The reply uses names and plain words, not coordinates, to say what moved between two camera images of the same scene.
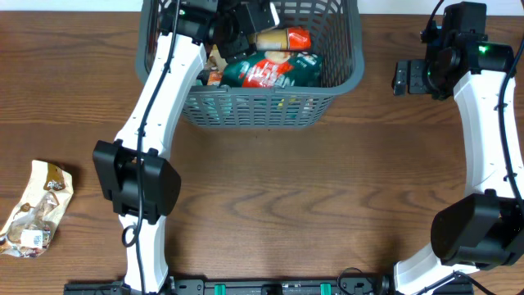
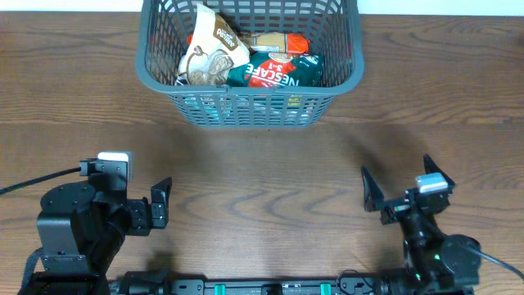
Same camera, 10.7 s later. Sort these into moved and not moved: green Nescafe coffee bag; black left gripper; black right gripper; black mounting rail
Moved: black left gripper; black right gripper
Not moved: green Nescafe coffee bag; black mounting rail
